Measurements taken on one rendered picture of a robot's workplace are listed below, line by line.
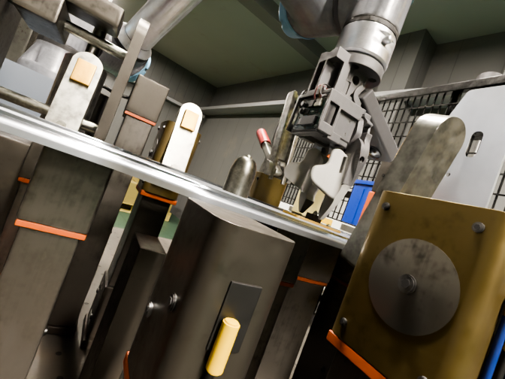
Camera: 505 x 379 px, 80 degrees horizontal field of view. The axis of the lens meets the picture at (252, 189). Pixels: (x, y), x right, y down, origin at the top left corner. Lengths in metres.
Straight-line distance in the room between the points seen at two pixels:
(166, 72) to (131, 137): 6.57
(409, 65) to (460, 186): 2.92
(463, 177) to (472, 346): 0.46
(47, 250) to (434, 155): 0.31
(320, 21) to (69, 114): 0.37
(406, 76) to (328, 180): 3.09
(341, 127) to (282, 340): 0.29
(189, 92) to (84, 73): 6.76
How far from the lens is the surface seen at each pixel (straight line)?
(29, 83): 0.91
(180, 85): 7.14
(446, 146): 0.28
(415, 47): 3.60
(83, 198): 0.27
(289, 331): 0.45
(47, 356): 0.55
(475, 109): 0.70
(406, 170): 0.26
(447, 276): 0.21
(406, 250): 0.23
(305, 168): 0.44
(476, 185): 0.63
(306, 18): 0.52
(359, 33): 0.45
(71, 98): 0.45
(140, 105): 0.51
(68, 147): 0.23
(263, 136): 0.63
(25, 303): 0.30
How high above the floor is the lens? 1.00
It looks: 1 degrees up
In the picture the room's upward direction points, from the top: 21 degrees clockwise
